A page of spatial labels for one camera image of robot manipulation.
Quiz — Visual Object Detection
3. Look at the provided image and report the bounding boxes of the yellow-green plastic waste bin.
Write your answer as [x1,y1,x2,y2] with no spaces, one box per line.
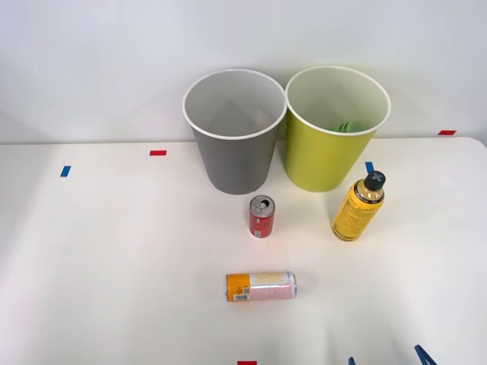
[285,65,392,193]

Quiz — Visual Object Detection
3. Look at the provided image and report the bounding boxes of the orange and white drink can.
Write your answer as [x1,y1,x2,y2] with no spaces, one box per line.
[224,271,298,303]

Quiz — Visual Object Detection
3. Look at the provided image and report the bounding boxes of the red drink can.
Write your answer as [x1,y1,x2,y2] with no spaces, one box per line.
[249,195,275,240]

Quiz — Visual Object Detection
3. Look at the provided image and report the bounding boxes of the grey plastic waste bin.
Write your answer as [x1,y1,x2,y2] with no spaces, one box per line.
[181,68,288,195]

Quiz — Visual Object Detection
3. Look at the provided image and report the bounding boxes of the green label plastic bottle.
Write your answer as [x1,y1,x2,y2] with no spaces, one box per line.
[329,120,368,134]

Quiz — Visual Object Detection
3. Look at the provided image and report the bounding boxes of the yellow label plastic bottle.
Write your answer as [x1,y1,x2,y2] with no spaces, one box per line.
[331,170,387,243]

